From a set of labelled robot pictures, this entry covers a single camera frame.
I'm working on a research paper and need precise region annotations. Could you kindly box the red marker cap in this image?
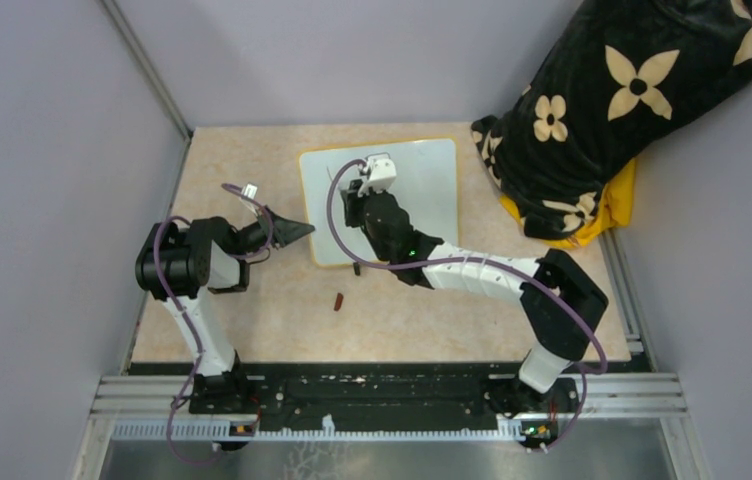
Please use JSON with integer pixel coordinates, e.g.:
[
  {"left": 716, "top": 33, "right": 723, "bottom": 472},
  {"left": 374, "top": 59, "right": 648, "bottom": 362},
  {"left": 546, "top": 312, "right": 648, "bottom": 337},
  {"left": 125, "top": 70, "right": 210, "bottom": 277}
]
[{"left": 333, "top": 292, "right": 344, "bottom": 312}]

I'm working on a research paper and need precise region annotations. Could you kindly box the aluminium frame post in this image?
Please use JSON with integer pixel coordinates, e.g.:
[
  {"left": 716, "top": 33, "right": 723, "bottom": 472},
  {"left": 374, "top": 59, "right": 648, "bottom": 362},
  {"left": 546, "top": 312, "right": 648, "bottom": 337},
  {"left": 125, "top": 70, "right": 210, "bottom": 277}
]
[{"left": 96, "top": 0, "right": 193, "bottom": 142}]

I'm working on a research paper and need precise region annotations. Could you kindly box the yellow framed whiteboard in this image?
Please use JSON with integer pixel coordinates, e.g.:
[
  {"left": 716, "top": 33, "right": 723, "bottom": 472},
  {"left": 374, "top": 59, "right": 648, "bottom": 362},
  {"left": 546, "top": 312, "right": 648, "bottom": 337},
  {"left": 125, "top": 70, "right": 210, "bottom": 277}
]
[{"left": 299, "top": 137, "right": 459, "bottom": 268}]

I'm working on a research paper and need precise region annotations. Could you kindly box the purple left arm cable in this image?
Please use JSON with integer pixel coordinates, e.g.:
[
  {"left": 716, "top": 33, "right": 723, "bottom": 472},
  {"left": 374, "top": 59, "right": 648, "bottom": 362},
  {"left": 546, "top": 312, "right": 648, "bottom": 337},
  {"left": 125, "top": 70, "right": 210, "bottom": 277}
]
[{"left": 152, "top": 183, "right": 276, "bottom": 468}]

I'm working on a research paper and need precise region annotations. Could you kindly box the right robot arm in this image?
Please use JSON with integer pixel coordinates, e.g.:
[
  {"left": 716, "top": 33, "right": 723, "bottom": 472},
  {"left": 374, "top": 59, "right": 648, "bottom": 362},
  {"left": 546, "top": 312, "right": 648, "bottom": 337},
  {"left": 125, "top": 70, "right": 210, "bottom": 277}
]
[{"left": 340, "top": 180, "right": 609, "bottom": 412}]

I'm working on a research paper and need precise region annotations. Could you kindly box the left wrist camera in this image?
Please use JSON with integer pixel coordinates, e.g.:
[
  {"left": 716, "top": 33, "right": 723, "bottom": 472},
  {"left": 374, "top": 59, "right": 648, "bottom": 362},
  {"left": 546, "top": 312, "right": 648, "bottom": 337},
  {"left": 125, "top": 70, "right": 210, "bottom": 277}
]
[{"left": 241, "top": 183, "right": 258, "bottom": 199}]

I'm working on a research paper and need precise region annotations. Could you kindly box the aluminium frame rail right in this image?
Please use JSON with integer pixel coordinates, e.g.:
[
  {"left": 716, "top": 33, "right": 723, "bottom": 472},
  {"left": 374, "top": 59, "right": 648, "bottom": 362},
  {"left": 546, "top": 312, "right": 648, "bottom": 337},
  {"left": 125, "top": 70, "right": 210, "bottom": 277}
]
[{"left": 600, "top": 231, "right": 713, "bottom": 479}]

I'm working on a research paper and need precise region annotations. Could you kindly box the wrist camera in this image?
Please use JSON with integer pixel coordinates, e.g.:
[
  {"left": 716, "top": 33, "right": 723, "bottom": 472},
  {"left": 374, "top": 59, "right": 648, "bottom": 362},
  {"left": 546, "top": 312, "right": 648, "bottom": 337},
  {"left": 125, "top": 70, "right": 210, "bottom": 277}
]
[
  {"left": 241, "top": 183, "right": 258, "bottom": 199},
  {"left": 357, "top": 153, "right": 397, "bottom": 197}
]

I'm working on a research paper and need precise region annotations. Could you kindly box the yellow cloth under blanket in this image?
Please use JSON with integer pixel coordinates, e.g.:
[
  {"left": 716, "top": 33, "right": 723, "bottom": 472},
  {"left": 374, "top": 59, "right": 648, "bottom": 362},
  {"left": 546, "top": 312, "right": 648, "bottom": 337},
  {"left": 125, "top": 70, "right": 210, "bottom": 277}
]
[{"left": 498, "top": 158, "right": 638, "bottom": 249}]

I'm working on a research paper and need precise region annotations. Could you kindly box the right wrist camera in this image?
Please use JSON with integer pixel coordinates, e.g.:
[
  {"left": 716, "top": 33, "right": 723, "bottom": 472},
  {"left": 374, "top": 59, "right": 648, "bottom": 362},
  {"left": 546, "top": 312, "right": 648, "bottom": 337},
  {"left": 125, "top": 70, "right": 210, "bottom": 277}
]
[{"left": 357, "top": 153, "right": 397, "bottom": 197}]

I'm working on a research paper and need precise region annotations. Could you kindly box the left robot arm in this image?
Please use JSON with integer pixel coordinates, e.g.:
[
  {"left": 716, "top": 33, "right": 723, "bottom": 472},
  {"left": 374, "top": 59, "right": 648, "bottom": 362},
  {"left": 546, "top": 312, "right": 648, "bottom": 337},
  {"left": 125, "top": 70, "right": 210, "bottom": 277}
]
[{"left": 135, "top": 209, "right": 316, "bottom": 414}]

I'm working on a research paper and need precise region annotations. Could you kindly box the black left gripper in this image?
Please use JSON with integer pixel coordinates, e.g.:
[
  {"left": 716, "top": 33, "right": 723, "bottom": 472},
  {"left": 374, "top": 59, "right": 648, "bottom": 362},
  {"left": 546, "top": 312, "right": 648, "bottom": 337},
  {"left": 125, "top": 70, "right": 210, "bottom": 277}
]
[{"left": 233, "top": 205, "right": 315, "bottom": 259}]

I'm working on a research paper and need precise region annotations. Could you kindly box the black floral blanket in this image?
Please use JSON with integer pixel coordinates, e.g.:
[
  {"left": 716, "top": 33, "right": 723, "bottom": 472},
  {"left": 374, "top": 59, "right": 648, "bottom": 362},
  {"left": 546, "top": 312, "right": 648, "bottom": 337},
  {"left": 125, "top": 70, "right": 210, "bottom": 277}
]
[{"left": 471, "top": 1, "right": 752, "bottom": 207}]

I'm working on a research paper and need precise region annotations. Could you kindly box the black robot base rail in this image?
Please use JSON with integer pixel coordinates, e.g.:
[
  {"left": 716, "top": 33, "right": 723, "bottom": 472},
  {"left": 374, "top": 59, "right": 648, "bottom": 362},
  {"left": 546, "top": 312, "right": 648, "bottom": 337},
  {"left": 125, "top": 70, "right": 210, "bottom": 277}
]
[{"left": 127, "top": 360, "right": 579, "bottom": 442}]

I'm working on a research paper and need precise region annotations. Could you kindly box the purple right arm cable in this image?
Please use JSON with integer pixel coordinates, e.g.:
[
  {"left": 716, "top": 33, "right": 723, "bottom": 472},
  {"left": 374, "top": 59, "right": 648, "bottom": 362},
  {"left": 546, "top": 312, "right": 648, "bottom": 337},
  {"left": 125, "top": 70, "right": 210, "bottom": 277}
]
[{"left": 326, "top": 158, "right": 609, "bottom": 454}]

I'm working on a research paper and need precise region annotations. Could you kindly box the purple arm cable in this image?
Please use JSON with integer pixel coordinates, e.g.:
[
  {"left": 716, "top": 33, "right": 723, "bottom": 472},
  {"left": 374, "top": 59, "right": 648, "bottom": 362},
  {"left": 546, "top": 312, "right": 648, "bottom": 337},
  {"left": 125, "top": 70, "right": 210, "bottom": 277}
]
[
  {"left": 326, "top": 158, "right": 609, "bottom": 454},
  {"left": 152, "top": 183, "right": 276, "bottom": 468}
]

